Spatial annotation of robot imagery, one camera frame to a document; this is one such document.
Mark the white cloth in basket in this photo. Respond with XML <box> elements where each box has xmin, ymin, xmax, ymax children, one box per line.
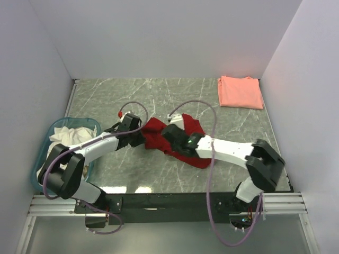
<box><xmin>46</xmin><ymin>126</ymin><xmax>97</xmax><ymax>158</ymax></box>

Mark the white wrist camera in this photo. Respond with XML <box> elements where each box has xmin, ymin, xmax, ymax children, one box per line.
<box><xmin>118</xmin><ymin>111</ymin><xmax>131</xmax><ymax>122</ymax></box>
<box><xmin>167</xmin><ymin>114</ymin><xmax>185</xmax><ymax>130</ymax></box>

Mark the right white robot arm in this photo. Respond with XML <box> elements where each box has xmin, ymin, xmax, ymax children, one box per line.
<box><xmin>161</xmin><ymin>124</ymin><xmax>285</xmax><ymax>213</ymax></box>

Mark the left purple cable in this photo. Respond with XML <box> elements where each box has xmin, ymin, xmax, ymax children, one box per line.
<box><xmin>42</xmin><ymin>101</ymin><xmax>149</xmax><ymax>236</ymax></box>

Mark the red t shirt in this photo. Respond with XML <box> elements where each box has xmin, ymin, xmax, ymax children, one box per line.
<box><xmin>141</xmin><ymin>114</ymin><xmax>211</xmax><ymax>169</ymax></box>

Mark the purple cable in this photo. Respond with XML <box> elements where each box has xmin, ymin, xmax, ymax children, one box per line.
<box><xmin>169</xmin><ymin>99</ymin><xmax>265</xmax><ymax>247</ymax></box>
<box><xmin>42</xmin><ymin>101</ymin><xmax>149</xmax><ymax>236</ymax></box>

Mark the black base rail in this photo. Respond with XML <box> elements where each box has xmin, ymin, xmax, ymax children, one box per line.
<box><xmin>74</xmin><ymin>192</ymin><xmax>264</xmax><ymax>230</ymax></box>

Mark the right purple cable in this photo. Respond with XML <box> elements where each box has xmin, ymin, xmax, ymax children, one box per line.
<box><xmin>169</xmin><ymin>99</ymin><xmax>265</xmax><ymax>247</ymax></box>

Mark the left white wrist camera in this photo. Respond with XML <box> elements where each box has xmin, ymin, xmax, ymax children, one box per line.
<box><xmin>118</xmin><ymin>111</ymin><xmax>131</xmax><ymax>122</ymax></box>

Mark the folded pink t shirt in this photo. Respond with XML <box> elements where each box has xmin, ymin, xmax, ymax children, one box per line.
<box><xmin>217</xmin><ymin>76</ymin><xmax>264</xmax><ymax>110</ymax></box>

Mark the teal plastic basket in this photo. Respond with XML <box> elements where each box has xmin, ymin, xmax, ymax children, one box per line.
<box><xmin>30</xmin><ymin>117</ymin><xmax>101</xmax><ymax>192</ymax></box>

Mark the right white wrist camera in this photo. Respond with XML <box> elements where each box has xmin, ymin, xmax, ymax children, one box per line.
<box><xmin>167</xmin><ymin>114</ymin><xmax>185</xmax><ymax>130</ymax></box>

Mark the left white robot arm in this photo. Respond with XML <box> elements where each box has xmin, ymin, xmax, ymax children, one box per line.
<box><xmin>37</xmin><ymin>113</ymin><xmax>145</xmax><ymax>213</ymax></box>

